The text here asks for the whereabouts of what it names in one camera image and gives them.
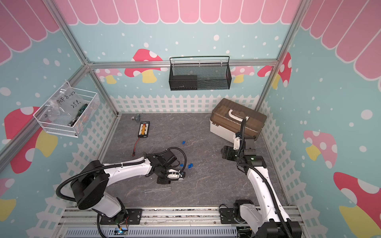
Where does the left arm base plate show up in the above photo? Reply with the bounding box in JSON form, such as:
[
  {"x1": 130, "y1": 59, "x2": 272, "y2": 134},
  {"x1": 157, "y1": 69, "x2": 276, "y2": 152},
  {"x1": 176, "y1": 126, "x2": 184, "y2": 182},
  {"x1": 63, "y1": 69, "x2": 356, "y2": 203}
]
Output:
[{"x1": 100, "y1": 209, "x2": 143, "y2": 225}]

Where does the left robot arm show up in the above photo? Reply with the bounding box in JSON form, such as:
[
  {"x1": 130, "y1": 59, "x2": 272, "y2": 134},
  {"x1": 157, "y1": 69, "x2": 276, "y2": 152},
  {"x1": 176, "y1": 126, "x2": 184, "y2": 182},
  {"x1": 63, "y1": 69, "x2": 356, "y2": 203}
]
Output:
[{"x1": 56, "y1": 147, "x2": 186, "y2": 224}]

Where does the clear test tube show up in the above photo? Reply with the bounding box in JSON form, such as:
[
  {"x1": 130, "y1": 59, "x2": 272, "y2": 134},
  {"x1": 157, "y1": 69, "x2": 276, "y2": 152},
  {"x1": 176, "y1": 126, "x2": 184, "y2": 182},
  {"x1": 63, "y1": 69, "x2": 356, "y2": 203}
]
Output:
[{"x1": 144, "y1": 187, "x2": 171, "y2": 193}]

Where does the clear plastic bag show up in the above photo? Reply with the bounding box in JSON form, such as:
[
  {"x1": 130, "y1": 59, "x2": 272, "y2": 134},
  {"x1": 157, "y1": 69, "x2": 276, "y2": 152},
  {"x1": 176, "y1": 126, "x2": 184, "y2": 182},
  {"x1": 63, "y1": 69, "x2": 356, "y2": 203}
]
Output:
[{"x1": 43, "y1": 82, "x2": 87, "y2": 126}]

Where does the brown lid storage box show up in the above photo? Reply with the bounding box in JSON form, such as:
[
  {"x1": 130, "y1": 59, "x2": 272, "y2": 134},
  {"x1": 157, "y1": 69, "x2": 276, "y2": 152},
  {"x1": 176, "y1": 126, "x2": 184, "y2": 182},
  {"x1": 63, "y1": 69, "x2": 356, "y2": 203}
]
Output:
[{"x1": 210, "y1": 99, "x2": 267, "y2": 143}]

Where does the small grey metal bracket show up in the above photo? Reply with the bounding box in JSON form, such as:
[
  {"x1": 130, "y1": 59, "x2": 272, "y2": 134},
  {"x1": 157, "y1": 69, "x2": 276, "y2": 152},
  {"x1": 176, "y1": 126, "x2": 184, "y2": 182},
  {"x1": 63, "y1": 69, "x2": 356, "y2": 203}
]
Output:
[{"x1": 131, "y1": 114, "x2": 141, "y2": 123}]

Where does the black box in mesh basket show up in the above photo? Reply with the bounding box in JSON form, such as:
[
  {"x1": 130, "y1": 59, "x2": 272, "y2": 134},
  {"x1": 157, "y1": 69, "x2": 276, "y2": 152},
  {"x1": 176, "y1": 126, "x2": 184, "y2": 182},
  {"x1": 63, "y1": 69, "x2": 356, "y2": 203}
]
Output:
[{"x1": 169, "y1": 75, "x2": 198, "y2": 91}]

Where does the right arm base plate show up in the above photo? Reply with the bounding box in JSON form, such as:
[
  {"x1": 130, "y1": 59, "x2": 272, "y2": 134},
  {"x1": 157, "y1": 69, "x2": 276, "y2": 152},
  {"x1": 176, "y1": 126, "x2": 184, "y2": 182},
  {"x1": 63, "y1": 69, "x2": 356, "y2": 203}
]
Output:
[{"x1": 218, "y1": 203, "x2": 247, "y2": 224}]

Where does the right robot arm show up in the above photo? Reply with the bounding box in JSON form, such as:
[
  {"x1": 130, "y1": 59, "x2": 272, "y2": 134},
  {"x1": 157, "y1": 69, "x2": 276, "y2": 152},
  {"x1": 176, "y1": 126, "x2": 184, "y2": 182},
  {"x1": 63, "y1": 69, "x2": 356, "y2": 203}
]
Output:
[{"x1": 221, "y1": 118, "x2": 302, "y2": 238}]

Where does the black wire mesh basket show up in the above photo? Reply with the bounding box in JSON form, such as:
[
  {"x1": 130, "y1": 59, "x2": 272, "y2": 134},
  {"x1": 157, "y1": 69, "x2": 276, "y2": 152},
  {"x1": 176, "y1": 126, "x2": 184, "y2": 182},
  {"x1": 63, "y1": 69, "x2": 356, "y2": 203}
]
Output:
[{"x1": 169, "y1": 56, "x2": 232, "y2": 91}]

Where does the black box with orange connectors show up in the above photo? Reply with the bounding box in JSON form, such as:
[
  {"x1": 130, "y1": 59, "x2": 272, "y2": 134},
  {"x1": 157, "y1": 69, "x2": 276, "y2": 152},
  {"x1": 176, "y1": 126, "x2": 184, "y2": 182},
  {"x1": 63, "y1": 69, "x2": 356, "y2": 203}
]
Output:
[{"x1": 138, "y1": 121, "x2": 150, "y2": 138}]

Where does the white wire basket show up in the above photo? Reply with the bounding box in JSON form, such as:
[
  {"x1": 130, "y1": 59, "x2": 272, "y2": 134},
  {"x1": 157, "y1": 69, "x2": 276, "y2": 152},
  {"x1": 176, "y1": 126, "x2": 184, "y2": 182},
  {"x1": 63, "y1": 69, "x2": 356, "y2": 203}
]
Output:
[{"x1": 33, "y1": 81, "x2": 100, "y2": 138}]

